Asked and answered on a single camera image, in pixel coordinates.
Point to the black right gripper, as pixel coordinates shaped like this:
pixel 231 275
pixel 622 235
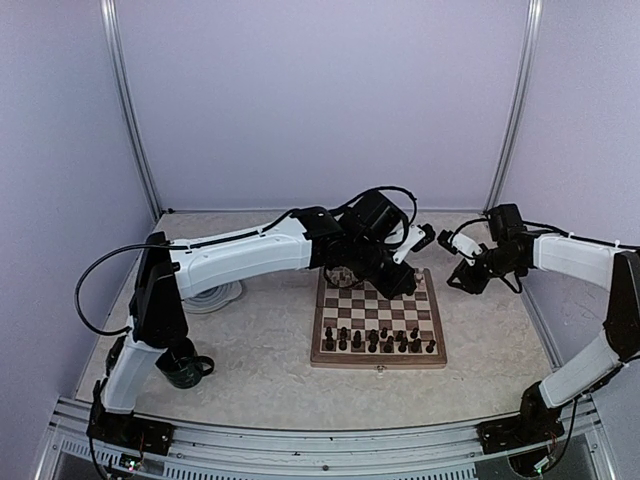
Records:
pixel 472 283

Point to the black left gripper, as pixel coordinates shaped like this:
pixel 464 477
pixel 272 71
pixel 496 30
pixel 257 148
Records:
pixel 399 285

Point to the dark bishop piece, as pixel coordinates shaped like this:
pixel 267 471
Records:
pixel 402 342

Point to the dark king piece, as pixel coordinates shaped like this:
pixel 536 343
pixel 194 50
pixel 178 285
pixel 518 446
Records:
pixel 389 344

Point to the dark queen piece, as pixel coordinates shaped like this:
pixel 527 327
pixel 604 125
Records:
pixel 357 341

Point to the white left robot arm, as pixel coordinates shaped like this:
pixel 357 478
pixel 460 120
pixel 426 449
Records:
pixel 369 235

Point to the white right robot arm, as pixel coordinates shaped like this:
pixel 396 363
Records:
pixel 584 292

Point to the wooden folding chess board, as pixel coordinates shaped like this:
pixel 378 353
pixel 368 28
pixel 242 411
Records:
pixel 341 303

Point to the white blue swirl plate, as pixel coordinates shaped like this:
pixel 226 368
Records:
pixel 213 299

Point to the dark green mug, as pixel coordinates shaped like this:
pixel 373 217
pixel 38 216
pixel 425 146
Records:
pixel 183 367

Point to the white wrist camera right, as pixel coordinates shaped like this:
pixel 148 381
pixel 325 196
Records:
pixel 459 244

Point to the aluminium frame rail front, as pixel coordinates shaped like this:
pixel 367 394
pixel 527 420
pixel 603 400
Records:
pixel 442 451

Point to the aluminium corner post right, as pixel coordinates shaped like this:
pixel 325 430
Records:
pixel 518 102

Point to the aluminium corner post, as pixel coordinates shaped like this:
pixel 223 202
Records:
pixel 110 22
pixel 518 102

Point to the aluminium corner post left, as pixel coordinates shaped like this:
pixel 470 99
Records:
pixel 110 22

